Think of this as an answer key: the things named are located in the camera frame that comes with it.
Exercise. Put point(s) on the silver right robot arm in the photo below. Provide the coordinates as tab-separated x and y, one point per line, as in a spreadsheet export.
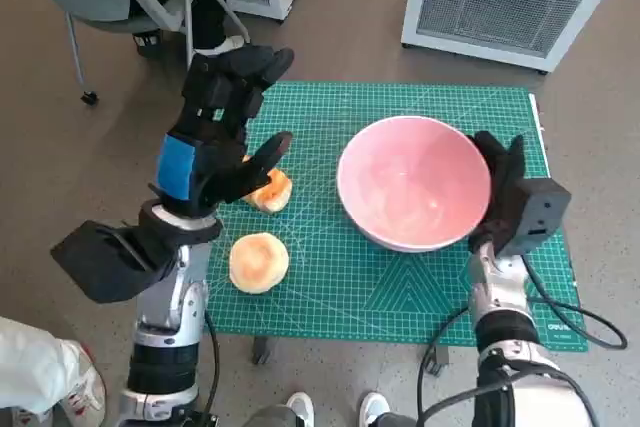
500	287

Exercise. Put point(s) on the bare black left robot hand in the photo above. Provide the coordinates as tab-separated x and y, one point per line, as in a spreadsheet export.
220	157

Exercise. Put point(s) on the toy bread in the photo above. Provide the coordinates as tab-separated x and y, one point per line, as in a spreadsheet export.
275	192

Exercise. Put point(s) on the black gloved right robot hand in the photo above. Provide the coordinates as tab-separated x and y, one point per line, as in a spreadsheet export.
505	172

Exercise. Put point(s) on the round toy bread bun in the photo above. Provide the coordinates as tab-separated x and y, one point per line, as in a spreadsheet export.
258	262

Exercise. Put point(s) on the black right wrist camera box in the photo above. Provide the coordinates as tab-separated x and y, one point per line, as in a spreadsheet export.
540	212

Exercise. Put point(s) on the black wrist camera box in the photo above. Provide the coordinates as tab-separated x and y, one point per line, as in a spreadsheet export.
105	262
540	212

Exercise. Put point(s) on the black table leg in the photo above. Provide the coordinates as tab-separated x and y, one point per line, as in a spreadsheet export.
261	352
436	361

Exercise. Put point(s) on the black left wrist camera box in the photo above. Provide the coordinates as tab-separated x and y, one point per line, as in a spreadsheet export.
105	262

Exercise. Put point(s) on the white shoe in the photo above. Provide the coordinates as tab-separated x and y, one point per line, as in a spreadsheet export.
301	407
374	407

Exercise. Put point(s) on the pink bowl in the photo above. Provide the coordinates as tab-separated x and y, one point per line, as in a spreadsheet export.
410	182

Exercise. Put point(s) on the seated person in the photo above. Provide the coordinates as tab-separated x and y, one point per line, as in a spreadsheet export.
210	12

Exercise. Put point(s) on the green cutting mat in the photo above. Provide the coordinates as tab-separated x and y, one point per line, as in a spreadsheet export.
350	287

